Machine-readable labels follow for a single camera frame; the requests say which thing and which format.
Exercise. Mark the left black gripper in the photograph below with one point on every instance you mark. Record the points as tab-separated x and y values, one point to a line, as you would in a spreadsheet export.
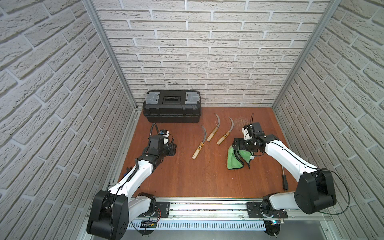
170	148

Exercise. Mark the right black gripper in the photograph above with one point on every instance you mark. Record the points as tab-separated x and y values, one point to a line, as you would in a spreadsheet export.
241	144

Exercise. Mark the wooden handle sickle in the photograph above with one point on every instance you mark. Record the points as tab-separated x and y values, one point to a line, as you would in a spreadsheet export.
215	129
196	153
227	133

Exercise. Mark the green rag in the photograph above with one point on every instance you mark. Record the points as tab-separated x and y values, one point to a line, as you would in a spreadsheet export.
237	159

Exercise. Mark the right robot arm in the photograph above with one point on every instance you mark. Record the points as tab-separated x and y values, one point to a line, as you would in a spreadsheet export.
315	190

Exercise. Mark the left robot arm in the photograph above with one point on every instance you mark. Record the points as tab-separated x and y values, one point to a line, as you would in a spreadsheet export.
113	210

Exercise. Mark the black plastic toolbox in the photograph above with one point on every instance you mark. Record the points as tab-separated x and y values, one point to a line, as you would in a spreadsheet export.
172	106

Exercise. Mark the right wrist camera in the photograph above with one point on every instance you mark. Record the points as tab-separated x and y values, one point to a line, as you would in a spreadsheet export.
246	133

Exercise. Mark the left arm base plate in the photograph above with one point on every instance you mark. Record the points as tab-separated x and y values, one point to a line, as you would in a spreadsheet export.
159	210

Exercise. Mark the black handled screwdriver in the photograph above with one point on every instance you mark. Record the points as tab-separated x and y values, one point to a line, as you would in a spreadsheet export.
284	178

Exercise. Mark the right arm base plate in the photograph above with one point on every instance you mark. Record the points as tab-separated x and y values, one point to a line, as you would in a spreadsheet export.
260	210

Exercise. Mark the aluminium front rail frame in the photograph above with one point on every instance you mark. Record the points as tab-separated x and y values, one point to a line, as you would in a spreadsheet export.
219	214

